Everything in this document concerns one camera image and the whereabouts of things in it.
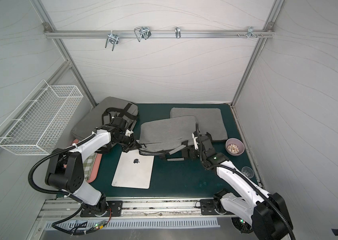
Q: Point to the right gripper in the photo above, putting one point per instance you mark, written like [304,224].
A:
[199,139]

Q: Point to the metal hook small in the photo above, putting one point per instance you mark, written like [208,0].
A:
[177,32]

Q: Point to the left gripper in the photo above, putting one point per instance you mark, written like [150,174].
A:
[129,140]

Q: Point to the grey laptop bag with strap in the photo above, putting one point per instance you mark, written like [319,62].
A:
[102,115]

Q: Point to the grey laptop sleeve front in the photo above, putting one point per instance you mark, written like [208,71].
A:
[168,136]

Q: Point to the clear plastic cup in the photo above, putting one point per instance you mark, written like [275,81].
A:
[248,172]

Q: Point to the white wire basket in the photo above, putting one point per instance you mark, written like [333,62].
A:
[35,126]

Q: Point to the aluminium crossbar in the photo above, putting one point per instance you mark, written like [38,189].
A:
[156,34]

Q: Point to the grey laptop sleeve back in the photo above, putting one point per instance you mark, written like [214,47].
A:
[210,121]

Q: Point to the silver laptop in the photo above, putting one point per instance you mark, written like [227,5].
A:
[133,171]

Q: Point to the metal hook clamp left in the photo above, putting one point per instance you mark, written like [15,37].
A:
[112,40]

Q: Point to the pink bowl with snacks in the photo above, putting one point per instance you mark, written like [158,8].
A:
[234,147]

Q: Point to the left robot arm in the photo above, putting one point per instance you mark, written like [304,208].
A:
[65,172]

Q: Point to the aluminium front rail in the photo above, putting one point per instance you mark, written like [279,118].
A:
[133,208]

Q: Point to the grey laptop sleeve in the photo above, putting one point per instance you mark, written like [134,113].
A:
[210,121]
[168,136]

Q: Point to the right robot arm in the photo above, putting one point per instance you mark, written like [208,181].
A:
[265,213]

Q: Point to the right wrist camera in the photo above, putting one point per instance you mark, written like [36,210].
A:
[195,142]

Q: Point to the metal hook clamp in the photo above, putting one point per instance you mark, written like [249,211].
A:
[112,40]
[250,34]
[142,33]

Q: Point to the metal hook clamp middle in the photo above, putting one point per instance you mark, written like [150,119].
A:
[142,33]

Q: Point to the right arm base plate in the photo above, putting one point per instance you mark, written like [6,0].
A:
[208,208]

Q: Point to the metal hook clamp right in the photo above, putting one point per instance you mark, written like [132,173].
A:
[250,34]

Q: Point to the green checkered cloth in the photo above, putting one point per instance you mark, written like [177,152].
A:
[88,165]

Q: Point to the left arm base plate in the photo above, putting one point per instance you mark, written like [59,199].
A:
[113,208]

